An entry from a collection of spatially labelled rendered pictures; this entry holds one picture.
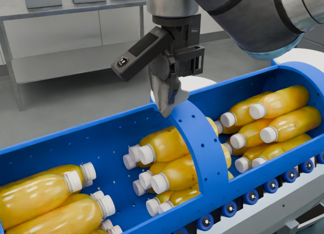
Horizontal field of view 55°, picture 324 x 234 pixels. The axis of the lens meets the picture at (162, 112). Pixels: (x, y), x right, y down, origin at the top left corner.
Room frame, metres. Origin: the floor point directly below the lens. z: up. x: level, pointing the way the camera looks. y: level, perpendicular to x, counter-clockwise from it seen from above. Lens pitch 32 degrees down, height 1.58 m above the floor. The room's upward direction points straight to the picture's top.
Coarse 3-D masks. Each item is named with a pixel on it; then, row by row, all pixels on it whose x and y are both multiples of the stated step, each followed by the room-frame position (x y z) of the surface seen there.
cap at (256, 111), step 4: (256, 104) 0.69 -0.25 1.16; (260, 104) 0.69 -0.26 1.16; (252, 108) 0.69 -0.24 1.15; (256, 108) 0.68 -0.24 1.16; (260, 108) 0.68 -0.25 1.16; (252, 112) 0.69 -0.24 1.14; (256, 112) 0.68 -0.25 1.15; (260, 112) 0.67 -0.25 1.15; (264, 112) 0.68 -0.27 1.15; (252, 116) 0.69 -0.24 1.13; (256, 116) 0.68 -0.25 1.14; (260, 116) 0.67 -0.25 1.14
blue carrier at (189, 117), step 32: (288, 64) 0.80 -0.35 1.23; (192, 96) 0.72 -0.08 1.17; (224, 96) 0.81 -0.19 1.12; (320, 96) 0.74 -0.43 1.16; (96, 128) 0.59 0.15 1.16; (128, 128) 0.65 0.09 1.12; (160, 128) 0.70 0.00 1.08; (192, 128) 0.51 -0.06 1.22; (320, 128) 0.71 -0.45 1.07; (0, 160) 0.48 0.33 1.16; (32, 160) 0.52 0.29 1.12; (64, 160) 0.56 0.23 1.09; (96, 160) 0.60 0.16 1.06; (224, 160) 0.48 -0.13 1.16; (288, 160) 0.56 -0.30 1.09; (128, 192) 0.57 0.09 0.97; (224, 192) 0.46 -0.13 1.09; (0, 224) 0.29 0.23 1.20; (128, 224) 0.48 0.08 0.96; (160, 224) 0.38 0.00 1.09
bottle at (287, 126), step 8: (296, 112) 0.71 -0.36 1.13; (304, 112) 0.71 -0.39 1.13; (312, 112) 0.71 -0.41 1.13; (272, 120) 0.69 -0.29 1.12; (280, 120) 0.67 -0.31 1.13; (288, 120) 0.67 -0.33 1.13; (296, 120) 0.68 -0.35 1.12; (304, 120) 0.68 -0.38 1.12; (312, 120) 0.70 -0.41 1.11; (320, 120) 0.71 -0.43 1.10; (272, 128) 0.65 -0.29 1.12; (280, 128) 0.65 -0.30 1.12; (288, 128) 0.65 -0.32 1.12; (296, 128) 0.66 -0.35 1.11; (304, 128) 0.67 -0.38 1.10; (312, 128) 0.70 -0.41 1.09; (280, 136) 0.64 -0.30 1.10; (288, 136) 0.64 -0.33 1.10; (296, 136) 0.67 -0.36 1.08
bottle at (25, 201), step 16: (48, 176) 0.42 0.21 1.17; (64, 176) 0.43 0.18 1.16; (0, 192) 0.38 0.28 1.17; (16, 192) 0.38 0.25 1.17; (32, 192) 0.38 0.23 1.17; (48, 192) 0.39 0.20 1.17; (64, 192) 0.40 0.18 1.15; (0, 208) 0.35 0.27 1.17; (16, 208) 0.36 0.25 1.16; (32, 208) 0.36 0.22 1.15; (48, 208) 0.38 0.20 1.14; (16, 224) 0.35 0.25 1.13
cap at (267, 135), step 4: (264, 128) 0.66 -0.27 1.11; (268, 128) 0.65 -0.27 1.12; (260, 132) 0.66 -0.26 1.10; (264, 132) 0.65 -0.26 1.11; (268, 132) 0.64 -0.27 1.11; (272, 132) 0.64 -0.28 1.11; (260, 136) 0.66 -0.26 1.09; (264, 136) 0.65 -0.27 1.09; (268, 136) 0.64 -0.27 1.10; (272, 136) 0.63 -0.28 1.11; (264, 140) 0.64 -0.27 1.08; (268, 140) 0.64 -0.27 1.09; (272, 140) 0.63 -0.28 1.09
